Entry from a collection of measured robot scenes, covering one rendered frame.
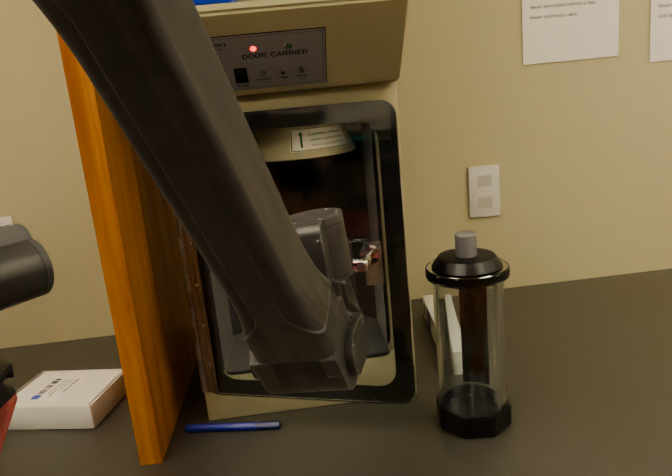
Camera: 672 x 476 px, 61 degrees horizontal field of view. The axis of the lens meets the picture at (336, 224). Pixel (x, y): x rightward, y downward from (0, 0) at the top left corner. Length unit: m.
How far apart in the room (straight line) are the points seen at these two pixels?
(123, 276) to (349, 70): 0.38
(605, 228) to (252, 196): 1.19
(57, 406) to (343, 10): 0.71
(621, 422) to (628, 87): 0.78
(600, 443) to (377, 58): 0.56
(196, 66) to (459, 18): 1.03
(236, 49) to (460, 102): 0.67
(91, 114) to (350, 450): 0.53
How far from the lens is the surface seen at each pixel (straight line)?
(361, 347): 0.47
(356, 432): 0.85
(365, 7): 0.70
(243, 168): 0.32
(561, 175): 1.37
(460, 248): 0.75
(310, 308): 0.39
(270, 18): 0.69
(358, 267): 0.68
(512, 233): 1.35
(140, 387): 0.82
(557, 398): 0.93
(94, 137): 0.74
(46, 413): 1.02
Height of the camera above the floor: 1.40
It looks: 13 degrees down
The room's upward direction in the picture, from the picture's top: 6 degrees counter-clockwise
